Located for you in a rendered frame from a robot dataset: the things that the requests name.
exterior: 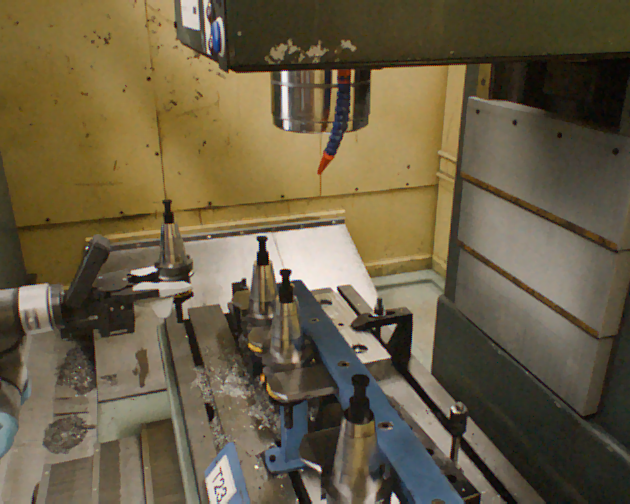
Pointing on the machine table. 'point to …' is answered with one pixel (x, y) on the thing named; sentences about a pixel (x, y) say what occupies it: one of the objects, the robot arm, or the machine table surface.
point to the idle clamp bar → (441, 460)
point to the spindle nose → (317, 100)
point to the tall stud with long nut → (457, 429)
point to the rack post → (286, 462)
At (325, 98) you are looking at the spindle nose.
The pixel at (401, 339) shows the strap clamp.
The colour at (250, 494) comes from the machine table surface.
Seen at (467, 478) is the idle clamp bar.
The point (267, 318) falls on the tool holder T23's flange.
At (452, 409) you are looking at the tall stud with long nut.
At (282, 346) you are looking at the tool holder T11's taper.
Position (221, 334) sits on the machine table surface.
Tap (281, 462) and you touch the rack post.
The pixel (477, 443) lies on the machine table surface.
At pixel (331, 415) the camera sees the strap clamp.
